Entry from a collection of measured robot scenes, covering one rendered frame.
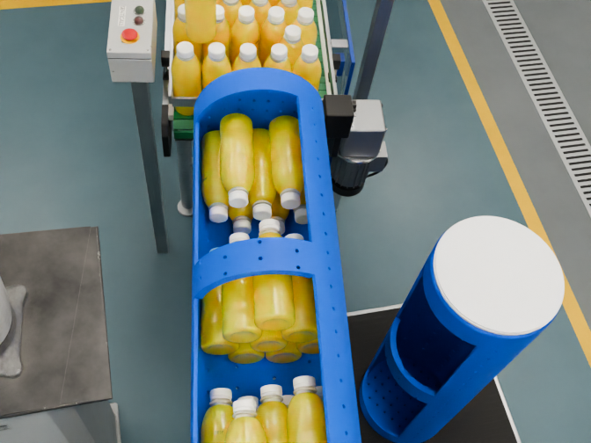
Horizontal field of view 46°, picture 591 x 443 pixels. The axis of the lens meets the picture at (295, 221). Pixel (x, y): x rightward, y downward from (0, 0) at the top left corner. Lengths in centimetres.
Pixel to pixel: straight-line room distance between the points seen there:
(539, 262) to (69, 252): 97
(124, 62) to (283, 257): 70
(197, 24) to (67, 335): 75
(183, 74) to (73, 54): 160
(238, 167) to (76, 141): 161
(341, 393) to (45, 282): 63
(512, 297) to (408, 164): 151
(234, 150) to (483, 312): 60
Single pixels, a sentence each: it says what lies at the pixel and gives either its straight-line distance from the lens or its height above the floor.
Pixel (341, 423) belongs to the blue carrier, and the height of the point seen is 120.
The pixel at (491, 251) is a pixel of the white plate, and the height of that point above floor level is 104.
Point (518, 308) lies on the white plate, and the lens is 149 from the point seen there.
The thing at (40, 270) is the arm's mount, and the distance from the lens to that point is 146.
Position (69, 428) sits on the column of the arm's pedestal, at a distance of 161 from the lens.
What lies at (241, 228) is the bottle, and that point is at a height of 101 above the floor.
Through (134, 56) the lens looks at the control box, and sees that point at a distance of 168.
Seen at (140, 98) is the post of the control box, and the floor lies 85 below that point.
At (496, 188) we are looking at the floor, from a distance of 298.
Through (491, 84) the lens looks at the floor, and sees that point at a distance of 334.
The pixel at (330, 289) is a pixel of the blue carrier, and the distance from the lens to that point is 122.
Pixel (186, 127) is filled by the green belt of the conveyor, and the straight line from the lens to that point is 178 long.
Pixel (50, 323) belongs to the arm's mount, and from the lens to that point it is 141.
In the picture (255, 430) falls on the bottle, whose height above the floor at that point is 114.
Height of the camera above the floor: 228
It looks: 58 degrees down
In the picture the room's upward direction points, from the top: 10 degrees clockwise
